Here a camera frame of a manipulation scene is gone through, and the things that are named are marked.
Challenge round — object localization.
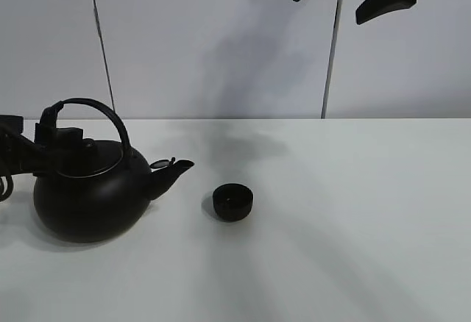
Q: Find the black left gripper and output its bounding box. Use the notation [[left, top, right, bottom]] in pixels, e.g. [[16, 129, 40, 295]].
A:
[[1, 115, 95, 176]]

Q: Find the black round teapot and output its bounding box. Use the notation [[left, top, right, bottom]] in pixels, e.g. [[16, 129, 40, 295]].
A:
[[33, 98, 194, 243]]

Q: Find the small black teacup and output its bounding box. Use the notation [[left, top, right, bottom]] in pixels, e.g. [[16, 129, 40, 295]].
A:
[[212, 183, 254, 222]]

